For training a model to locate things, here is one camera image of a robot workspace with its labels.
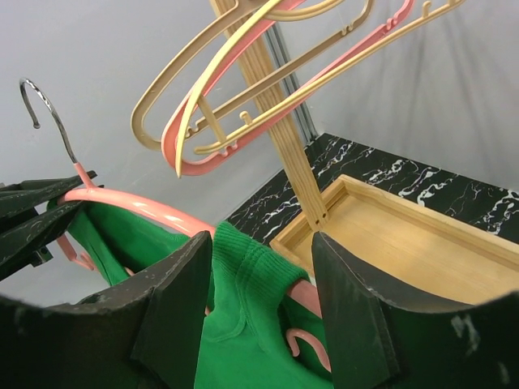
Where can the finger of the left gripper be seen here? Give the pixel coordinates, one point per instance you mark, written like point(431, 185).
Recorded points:
point(17, 198)
point(24, 237)

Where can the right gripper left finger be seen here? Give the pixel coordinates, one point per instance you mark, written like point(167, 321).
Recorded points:
point(142, 333)

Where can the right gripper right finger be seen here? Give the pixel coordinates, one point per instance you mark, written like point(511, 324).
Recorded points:
point(384, 333)

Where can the pink hanger with green top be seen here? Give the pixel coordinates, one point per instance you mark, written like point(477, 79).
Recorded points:
point(302, 291)

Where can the green tank top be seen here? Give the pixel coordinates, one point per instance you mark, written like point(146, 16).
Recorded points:
point(243, 343)

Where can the pink hanger with striped top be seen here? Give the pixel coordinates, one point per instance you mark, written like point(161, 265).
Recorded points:
point(177, 131)

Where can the wooden clothes rack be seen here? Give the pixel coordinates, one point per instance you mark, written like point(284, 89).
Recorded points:
point(439, 231)

